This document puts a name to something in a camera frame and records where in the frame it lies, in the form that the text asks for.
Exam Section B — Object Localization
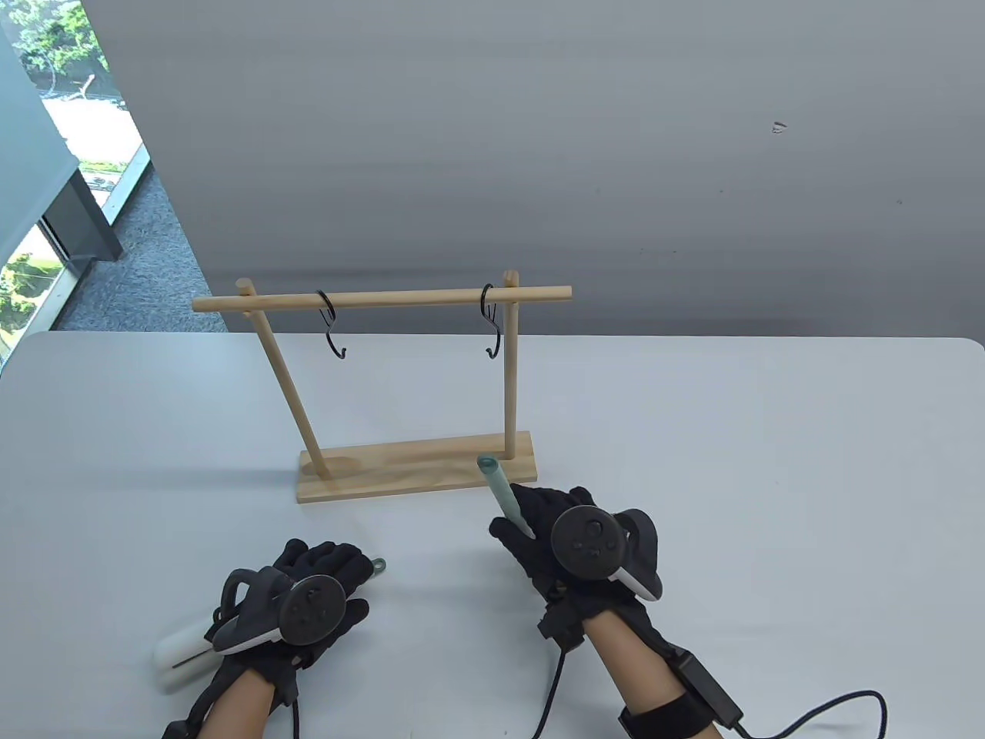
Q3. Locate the black metal s-hook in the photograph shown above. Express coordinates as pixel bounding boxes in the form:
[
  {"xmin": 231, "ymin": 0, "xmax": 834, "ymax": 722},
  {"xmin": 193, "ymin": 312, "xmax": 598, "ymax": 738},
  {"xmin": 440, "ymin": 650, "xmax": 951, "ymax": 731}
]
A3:
[
  {"xmin": 480, "ymin": 283, "xmax": 505, "ymax": 358},
  {"xmin": 316, "ymin": 290, "xmax": 349, "ymax": 359}
]

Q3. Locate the grey window frame post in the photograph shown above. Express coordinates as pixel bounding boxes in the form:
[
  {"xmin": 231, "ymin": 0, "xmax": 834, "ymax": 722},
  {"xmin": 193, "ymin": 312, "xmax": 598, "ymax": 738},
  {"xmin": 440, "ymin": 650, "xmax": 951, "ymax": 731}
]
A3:
[{"xmin": 42, "ymin": 166, "xmax": 124, "ymax": 266}]

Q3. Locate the wooden hanging rack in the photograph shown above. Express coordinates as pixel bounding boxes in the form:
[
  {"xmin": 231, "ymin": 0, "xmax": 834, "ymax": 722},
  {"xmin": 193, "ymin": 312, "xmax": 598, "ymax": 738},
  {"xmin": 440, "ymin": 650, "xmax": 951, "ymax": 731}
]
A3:
[{"xmin": 192, "ymin": 269, "xmax": 574, "ymax": 507}]

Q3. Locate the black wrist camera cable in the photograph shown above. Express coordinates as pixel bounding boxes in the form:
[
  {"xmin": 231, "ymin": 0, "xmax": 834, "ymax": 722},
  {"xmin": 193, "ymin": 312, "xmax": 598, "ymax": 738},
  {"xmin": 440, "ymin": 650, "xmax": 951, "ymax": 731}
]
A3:
[{"xmin": 739, "ymin": 689, "xmax": 887, "ymax": 739}]

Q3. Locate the green handled sponge cup brush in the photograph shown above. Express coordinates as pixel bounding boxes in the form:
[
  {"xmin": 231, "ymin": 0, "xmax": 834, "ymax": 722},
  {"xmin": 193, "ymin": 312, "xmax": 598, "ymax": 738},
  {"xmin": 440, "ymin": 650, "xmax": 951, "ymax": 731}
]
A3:
[
  {"xmin": 152, "ymin": 557, "xmax": 388, "ymax": 692},
  {"xmin": 476, "ymin": 454, "xmax": 537, "ymax": 540}
]

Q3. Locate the person's left forearm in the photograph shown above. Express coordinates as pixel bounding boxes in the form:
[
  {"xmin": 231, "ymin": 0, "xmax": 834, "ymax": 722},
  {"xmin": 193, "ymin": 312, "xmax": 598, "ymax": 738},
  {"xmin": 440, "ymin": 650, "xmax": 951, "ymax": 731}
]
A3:
[{"xmin": 204, "ymin": 668, "xmax": 282, "ymax": 739}]

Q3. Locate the person's right hand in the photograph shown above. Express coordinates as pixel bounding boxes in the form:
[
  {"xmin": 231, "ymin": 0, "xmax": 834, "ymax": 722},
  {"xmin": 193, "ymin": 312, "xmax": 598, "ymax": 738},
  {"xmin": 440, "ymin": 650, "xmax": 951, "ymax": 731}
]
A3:
[{"xmin": 489, "ymin": 483, "xmax": 643, "ymax": 641}]

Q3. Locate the black wrist-mounted camera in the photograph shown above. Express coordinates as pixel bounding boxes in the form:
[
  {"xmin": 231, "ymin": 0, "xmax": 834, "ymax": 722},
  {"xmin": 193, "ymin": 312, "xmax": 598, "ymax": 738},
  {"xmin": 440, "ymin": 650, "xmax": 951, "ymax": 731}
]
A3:
[
  {"xmin": 162, "ymin": 670, "xmax": 232, "ymax": 739},
  {"xmin": 619, "ymin": 650, "xmax": 747, "ymax": 739}
]

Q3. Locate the person's right forearm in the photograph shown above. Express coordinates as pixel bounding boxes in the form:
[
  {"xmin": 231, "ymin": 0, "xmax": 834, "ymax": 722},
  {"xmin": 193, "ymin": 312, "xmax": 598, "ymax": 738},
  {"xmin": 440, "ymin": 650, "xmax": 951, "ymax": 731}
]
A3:
[{"xmin": 585, "ymin": 608, "xmax": 713, "ymax": 739}]

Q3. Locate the person's left hand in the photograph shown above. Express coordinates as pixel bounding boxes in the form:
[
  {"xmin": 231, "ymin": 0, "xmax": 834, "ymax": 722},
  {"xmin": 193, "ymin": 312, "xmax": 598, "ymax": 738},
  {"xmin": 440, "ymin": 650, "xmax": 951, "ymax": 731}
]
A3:
[{"xmin": 204, "ymin": 539, "xmax": 376, "ymax": 697}]

